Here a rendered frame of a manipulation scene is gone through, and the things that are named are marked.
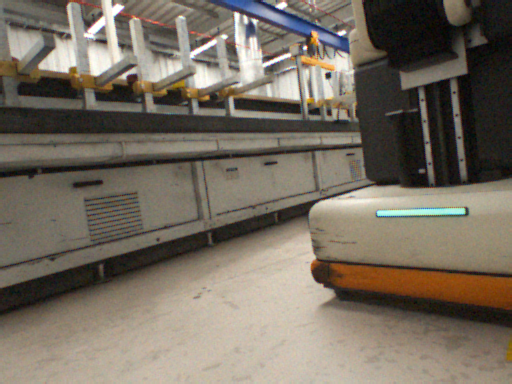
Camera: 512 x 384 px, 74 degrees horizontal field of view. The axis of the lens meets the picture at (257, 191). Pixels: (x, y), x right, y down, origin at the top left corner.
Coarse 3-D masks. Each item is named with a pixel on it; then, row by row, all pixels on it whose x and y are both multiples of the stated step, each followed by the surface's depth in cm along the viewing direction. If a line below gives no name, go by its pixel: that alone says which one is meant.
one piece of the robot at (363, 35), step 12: (360, 0) 80; (444, 0) 70; (456, 0) 69; (468, 0) 74; (360, 12) 81; (456, 12) 70; (468, 12) 75; (480, 12) 80; (360, 24) 82; (456, 24) 76; (480, 24) 78; (360, 36) 82; (372, 48) 84
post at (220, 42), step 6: (222, 36) 183; (216, 42) 183; (222, 42) 182; (216, 48) 183; (222, 48) 182; (222, 54) 182; (222, 60) 182; (222, 66) 183; (222, 72) 183; (228, 72) 184; (222, 78) 184; (228, 96) 183; (228, 102) 183; (228, 108) 184
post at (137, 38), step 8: (136, 24) 145; (136, 32) 145; (136, 40) 144; (136, 48) 145; (144, 56) 147; (144, 64) 146; (144, 72) 146; (144, 96) 146; (144, 104) 147; (152, 104) 148
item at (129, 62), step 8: (128, 56) 112; (136, 56) 114; (120, 64) 116; (128, 64) 113; (136, 64) 114; (104, 72) 124; (112, 72) 120; (120, 72) 119; (96, 80) 129; (104, 80) 125; (112, 80) 127; (80, 96) 141
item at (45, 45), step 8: (40, 40) 95; (48, 40) 94; (32, 48) 100; (40, 48) 96; (48, 48) 96; (24, 56) 105; (32, 56) 100; (40, 56) 100; (24, 64) 106; (32, 64) 105; (24, 72) 110
